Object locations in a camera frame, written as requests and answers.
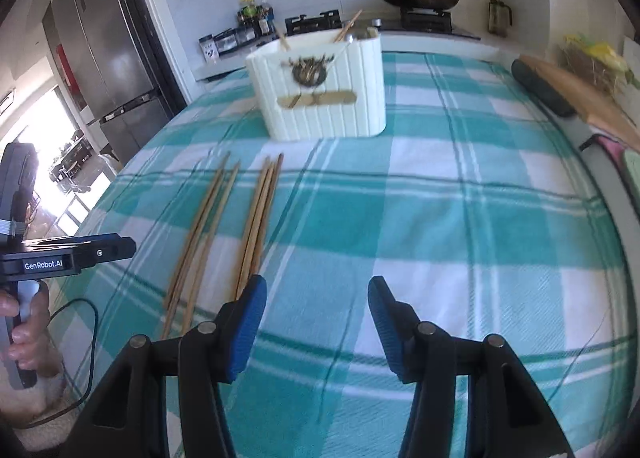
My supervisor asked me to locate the red wall hanging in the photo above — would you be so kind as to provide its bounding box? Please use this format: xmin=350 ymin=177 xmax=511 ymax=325
xmin=56 ymin=46 xmax=76 ymax=89

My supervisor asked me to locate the black glass gas hob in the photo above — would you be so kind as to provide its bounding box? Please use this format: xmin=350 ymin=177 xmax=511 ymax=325
xmin=280 ymin=11 xmax=482 ymax=42

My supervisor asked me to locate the teal white plaid tablecloth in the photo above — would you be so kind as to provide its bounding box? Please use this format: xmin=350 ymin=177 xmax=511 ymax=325
xmin=70 ymin=51 xmax=632 ymax=458

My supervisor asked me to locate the light green plastic board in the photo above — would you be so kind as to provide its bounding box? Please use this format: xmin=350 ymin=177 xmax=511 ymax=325
xmin=617 ymin=151 xmax=640 ymax=199

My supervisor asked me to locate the green label sauce bottle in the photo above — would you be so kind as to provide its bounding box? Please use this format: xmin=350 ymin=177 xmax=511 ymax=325
xmin=237 ymin=0 xmax=258 ymax=29

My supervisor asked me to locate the yellow plastic bag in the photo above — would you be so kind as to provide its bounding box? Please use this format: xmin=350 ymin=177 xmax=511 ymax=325
xmin=562 ymin=33 xmax=628 ymax=72

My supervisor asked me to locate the white label spice jar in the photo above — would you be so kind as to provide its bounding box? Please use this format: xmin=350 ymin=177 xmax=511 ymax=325
xmin=199 ymin=35 xmax=221 ymax=64

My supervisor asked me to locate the bundle of wooden chopsticks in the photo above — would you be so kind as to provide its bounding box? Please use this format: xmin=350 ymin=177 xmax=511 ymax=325
xmin=161 ymin=10 xmax=363 ymax=335

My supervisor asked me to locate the grey steel refrigerator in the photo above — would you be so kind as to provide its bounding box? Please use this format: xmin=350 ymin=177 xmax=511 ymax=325
xmin=42 ymin=0 xmax=173 ymax=166

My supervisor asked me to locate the wire basket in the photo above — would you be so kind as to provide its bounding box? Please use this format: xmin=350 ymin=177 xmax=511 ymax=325
xmin=557 ymin=46 xmax=631 ymax=94

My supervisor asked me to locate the wooden cutting board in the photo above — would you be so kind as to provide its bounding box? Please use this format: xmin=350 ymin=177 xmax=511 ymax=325
xmin=520 ymin=54 xmax=640 ymax=154

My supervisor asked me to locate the rack of spice jars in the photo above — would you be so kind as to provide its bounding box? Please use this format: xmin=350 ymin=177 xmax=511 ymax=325
xmin=212 ymin=27 xmax=258 ymax=56

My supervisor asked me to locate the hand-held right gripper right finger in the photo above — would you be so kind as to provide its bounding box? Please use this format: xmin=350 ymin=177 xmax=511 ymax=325
xmin=367 ymin=275 xmax=576 ymax=458

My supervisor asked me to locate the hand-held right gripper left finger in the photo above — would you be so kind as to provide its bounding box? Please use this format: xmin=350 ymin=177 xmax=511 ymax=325
xmin=74 ymin=274 xmax=268 ymax=458

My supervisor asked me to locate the person's left hand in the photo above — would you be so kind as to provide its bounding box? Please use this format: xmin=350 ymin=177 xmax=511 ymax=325
xmin=0 ymin=282 xmax=52 ymax=375

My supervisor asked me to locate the black cable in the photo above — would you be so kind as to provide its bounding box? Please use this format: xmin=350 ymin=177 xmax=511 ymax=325
xmin=30 ymin=297 xmax=101 ymax=426

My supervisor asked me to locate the brown water jug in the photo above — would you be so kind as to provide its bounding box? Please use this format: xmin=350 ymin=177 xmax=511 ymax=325
xmin=487 ymin=0 xmax=513 ymax=36

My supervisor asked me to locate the person's left forearm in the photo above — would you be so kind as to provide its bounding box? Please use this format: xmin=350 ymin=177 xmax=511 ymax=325
xmin=0 ymin=353 xmax=81 ymax=451

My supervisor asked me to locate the cream ribbed utensil holder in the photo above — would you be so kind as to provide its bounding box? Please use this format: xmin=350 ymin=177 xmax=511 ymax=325
xmin=244 ymin=28 xmax=387 ymax=141

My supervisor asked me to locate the wooden dining table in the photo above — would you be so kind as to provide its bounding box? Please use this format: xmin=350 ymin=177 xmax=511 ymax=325
xmin=50 ymin=138 xmax=88 ymax=184

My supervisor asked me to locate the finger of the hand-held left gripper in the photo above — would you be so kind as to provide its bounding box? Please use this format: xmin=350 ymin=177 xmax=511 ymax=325
xmin=75 ymin=233 xmax=137 ymax=270

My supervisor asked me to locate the pink plastic board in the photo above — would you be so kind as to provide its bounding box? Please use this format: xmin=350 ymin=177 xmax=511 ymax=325
xmin=592 ymin=134 xmax=633 ymax=164

